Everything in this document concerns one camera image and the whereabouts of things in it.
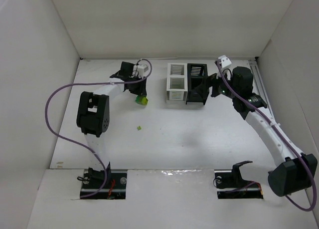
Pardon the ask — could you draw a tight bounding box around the lime square lego brick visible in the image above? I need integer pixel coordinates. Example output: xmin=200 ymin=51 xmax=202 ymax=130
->
xmin=141 ymin=96 xmax=149 ymax=106

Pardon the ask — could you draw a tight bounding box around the green rectangular lego brick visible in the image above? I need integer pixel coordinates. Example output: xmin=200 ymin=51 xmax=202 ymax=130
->
xmin=135 ymin=95 xmax=143 ymax=104

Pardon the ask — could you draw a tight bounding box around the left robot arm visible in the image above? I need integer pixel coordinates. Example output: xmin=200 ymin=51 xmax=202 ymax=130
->
xmin=76 ymin=59 xmax=153 ymax=181

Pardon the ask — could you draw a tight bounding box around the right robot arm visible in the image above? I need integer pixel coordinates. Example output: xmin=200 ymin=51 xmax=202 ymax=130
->
xmin=192 ymin=67 xmax=318 ymax=197

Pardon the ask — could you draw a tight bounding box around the black slotted container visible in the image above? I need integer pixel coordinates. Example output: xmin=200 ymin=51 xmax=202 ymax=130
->
xmin=186 ymin=63 xmax=209 ymax=105

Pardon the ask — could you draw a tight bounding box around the white slotted container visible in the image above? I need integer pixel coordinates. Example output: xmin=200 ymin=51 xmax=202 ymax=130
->
xmin=166 ymin=63 xmax=188 ymax=103

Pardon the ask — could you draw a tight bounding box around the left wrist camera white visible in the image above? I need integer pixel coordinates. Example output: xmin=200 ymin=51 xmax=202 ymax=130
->
xmin=133 ymin=64 xmax=149 ymax=78

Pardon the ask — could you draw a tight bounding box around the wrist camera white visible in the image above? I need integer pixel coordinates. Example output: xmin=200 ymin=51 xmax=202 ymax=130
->
xmin=133 ymin=64 xmax=149 ymax=78
xmin=217 ymin=55 xmax=232 ymax=69

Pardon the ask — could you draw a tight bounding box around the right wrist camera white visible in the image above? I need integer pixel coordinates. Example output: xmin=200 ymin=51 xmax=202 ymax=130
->
xmin=217 ymin=55 xmax=232 ymax=69

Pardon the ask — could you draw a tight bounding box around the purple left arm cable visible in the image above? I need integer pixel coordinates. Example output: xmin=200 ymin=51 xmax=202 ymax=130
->
xmin=45 ymin=58 xmax=153 ymax=199

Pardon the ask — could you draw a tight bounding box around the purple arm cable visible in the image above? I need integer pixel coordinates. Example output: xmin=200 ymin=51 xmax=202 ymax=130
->
xmin=45 ymin=58 xmax=153 ymax=199
xmin=215 ymin=59 xmax=315 ymax=212

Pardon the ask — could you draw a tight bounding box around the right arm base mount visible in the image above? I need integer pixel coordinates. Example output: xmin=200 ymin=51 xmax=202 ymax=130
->
xmin=213 ymin=161 xmax=264 ymax=200

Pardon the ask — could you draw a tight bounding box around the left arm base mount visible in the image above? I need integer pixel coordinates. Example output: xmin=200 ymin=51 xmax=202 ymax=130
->
xmin=77 ymin=164 xmax=128 ymax=200

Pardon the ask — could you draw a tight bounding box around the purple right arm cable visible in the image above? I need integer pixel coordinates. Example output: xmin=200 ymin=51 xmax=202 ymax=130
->
xmin=215 ymin=59 xmax=315 ymax=212

